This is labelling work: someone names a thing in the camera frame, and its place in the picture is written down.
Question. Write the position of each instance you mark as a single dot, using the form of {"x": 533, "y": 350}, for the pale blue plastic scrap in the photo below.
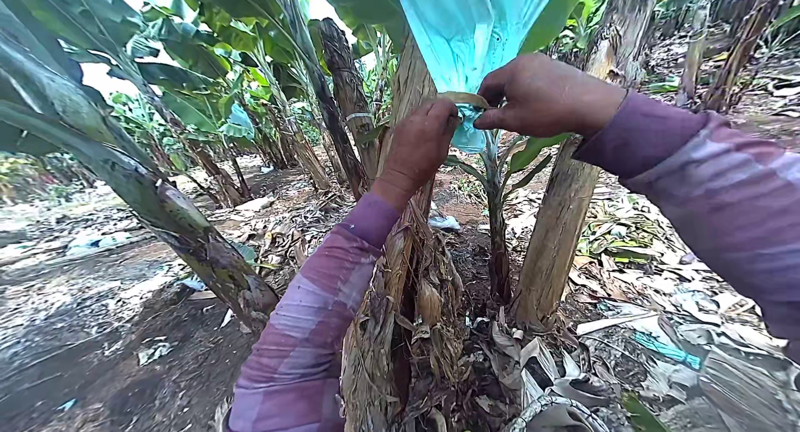
{"x": 194, "y": 284}

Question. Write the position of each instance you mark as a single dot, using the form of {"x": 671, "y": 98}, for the thin pale banana trunk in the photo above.
{"x": 695, "y": 51}

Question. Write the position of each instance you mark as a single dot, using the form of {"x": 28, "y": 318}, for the green leaf piece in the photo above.
{"x": 642, "y": 414}

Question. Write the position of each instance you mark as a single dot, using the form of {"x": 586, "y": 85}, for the pile of dry banana leaves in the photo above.
{"x": 550, "y": 369}

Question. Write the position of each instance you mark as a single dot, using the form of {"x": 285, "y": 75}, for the turquoise plastic bag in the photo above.
{"x": 475, "y": 32}

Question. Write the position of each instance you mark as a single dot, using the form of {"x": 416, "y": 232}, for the person's left forearm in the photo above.
{"x": 312, "y": 332}

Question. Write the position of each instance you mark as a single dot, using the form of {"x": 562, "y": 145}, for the person's right fingers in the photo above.
{"x": 495, "y": 84}

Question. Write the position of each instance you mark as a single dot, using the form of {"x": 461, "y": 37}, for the thin reddish brown trunk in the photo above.
{"x": 740, "y": 57}

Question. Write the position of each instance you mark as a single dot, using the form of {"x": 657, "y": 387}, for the small young banana plant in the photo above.
{"x": 498, "y": 244}

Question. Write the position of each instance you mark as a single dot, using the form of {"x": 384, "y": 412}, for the dark cut banana trunk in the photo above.
{"x": 351, "y": 76}

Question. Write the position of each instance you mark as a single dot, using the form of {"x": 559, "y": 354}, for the green-leaved banana plant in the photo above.
{"x": 300, "y": 144}

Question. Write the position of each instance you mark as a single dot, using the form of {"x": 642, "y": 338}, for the slender dark banana plant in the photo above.
{"x": 328, "y": 107}

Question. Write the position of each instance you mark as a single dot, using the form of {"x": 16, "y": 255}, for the person's right thumb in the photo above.
{"x": 494, "y": 118}

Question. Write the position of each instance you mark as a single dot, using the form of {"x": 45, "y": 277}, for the light blue hanging bag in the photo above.
{"x": 239, "y": 122}

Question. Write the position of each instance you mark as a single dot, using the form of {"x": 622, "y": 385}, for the smooth brown banana trunk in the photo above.
{"x": 556, "y": 232}

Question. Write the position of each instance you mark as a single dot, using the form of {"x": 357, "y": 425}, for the person's left hand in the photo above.
{"x": 417, "y": 146}

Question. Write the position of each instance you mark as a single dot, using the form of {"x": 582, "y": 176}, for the thick fibrous banana trunk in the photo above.
{"x": 375, "y": 332}

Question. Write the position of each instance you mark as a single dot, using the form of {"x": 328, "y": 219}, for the yellowish brown tie strip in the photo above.
{"x": 464, "y": 98}

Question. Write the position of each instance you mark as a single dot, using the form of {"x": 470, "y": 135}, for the leaning green banana plant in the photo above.
{"x": 194, "y": 232}

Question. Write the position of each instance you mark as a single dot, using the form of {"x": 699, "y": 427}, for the turquoise plastic strip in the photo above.
{"x": 669, "y": 349}

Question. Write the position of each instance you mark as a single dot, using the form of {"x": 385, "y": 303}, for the person's right forearm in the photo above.
{"x": 719, "y": 176}

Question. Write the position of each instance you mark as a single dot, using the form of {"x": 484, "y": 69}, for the person's left fingers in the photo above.
{"x": 445, "y": 111}

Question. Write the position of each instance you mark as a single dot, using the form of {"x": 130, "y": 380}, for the brown banana plant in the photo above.
{"x": 212, "y": 169}

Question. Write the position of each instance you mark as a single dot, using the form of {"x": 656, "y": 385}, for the person's right hand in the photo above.
{"x": 550, "y": 94}

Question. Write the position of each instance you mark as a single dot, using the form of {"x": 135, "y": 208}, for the crumpled whitish plastic piece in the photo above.
{"x": 444, "y": 222}

